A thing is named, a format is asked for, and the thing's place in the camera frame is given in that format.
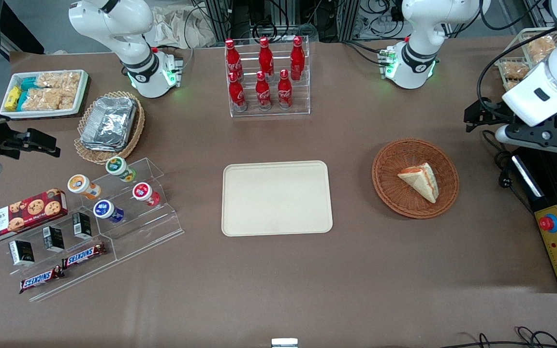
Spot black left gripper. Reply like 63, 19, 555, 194
464, 99, 557, 134

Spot white rectangular snack tray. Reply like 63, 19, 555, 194
0, 69, 90, 119

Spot triangular sandwich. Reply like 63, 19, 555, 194
397, 163, 440, 204

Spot oval tan wicker basket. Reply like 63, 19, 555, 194
74, 90, 146, 165

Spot round brown wicker basket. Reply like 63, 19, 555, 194
372, 139, 460, 220

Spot beige plastic tray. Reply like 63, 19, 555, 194
221, 160, 334, 238

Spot clear rice cracker pack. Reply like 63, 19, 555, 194
59, 86, 80, 110
21, 88, 60, 112
36, 72, 82, 91

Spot yellow snack pack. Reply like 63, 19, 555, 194
4, 86, 22, 112

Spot clear cracker snack bag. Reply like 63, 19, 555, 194
525, 36, 557, 64
501, 60, 531, 81

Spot orange lid gum bottle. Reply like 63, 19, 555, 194
67, 174, 102, 200

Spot stacked aluminium foil trays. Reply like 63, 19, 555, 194
80, 96, 138, 152

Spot red tartan cookie box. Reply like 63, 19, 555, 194
0, 188, 69, 246

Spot green lid gum bottle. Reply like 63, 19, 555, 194
105, 156, 137, 183

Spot small black carton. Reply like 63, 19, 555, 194
72, 211, 93, 240
8, 240, 35, 267
42, 226, 65, 253

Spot blue lid gum bottle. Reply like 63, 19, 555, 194
93, 199, 125, 224

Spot red lid gum bottle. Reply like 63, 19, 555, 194
132, 182, 161, 207

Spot Snickers chocolate bar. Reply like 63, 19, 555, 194
61, 241, 107, 270
19, 265, 65, 294

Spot clear acrylic tiered stand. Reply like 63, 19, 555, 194
0, 157, 185, 303

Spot crumpled white plastic sheet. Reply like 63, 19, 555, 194
150, 4, 217, 49

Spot red cola bottle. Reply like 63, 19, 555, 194
278, 69, 293, 110
228, 72, 248, 112
290, 36, 306, 81
258, 37, 275, 75
255, 71, 273, 111
224, 39, 242, 78

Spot clear acrylic bottle rack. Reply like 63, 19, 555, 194
225, 36, 311, 118

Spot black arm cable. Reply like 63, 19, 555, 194
476, 27, 557, 105

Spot white wire basket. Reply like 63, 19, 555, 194
495, 28, 557, 93

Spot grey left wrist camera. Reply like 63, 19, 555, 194
495, 124, 557, 154

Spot black cable with plug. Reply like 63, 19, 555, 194
482, 130, 517, 190

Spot black rail silver strip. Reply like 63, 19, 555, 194
510, 147, 548, 214

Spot black equipment rack with cables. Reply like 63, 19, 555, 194
203, 0, 405, 43

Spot thin black looped cable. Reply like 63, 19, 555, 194
440, 326, 557, 348

